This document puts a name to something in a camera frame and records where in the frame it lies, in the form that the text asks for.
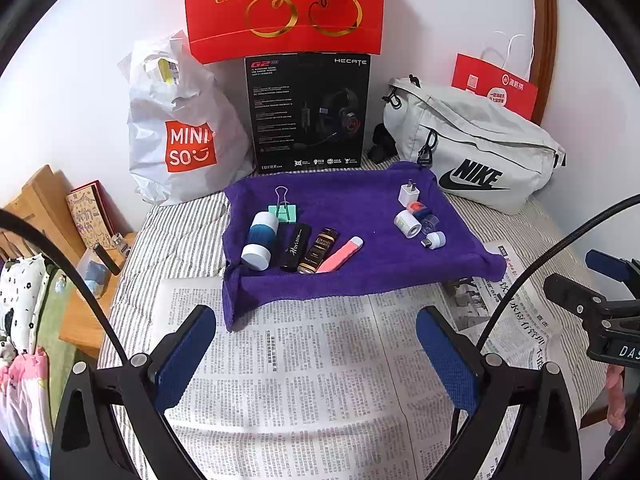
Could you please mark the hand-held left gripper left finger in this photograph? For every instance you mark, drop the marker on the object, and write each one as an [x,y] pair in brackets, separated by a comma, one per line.
[185,355]

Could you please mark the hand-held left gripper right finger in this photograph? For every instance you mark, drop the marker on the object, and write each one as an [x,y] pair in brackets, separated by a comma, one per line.
[445,360]

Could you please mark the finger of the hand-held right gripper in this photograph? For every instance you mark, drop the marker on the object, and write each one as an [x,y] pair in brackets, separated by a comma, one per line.
[607,265]
[575,292]

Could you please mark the white plug-in light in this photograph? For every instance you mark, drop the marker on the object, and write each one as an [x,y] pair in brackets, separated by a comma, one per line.
[435,240]

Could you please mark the blue and white cylinder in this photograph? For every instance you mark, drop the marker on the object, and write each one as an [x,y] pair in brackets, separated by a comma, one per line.
[260,240]

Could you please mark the small white cylinder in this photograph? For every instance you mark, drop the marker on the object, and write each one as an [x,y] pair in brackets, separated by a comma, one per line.
[407,225]

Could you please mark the pink tube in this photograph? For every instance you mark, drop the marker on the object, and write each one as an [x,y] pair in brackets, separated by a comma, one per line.
[339,255]

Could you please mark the orange and blue jar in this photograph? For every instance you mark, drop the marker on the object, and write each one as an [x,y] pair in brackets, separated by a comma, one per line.
[418,208]

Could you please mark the black and gold tube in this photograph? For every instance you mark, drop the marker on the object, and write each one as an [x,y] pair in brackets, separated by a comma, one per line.
[317,251]

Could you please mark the white charger plug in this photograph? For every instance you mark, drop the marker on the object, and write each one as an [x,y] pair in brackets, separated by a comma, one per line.
[410,194]

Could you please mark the green binder clip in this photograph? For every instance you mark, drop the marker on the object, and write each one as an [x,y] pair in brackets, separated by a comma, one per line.
[282,210]

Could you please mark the person's right hand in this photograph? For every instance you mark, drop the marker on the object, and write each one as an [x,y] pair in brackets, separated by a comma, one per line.
[617,400]

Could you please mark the striped bed sheet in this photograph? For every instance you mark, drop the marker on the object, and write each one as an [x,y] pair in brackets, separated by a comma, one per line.
[180,240]

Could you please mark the purple towel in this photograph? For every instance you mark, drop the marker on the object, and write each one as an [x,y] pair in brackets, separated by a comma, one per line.
[380,260]

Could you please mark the blue translucent container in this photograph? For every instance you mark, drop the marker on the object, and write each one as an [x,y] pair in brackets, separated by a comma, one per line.
[95,275]

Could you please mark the newspaper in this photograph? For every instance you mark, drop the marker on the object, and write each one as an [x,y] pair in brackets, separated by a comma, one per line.
[310,385]

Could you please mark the small glass bottle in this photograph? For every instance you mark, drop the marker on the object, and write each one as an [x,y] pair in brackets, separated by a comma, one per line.
[120,244]

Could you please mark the patterned notebook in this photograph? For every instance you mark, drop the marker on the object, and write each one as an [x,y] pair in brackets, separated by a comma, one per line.
[87,215]

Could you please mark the pink print cloth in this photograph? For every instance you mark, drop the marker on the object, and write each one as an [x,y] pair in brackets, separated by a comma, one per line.
[22,410]

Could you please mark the white floral print cloth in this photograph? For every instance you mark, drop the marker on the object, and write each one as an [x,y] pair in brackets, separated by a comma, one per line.
[22,290]

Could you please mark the grey waist bag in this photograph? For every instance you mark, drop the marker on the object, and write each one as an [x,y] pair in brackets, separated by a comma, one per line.
[480,135]

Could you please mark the light wooden furniture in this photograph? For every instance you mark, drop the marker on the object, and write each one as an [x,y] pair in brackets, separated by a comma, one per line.
[45,195]

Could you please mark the white plastic shopping bag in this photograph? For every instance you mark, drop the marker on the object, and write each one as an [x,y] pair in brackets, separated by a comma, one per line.
[160,110]

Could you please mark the black headphone box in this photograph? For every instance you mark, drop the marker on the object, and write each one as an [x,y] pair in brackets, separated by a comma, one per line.
[285,115]

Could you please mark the red cherry print gift bag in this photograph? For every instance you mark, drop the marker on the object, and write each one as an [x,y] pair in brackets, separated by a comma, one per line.
[280,5]

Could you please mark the brown wooden bed frame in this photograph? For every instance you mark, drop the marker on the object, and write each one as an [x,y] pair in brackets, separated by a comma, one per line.
[545,35]

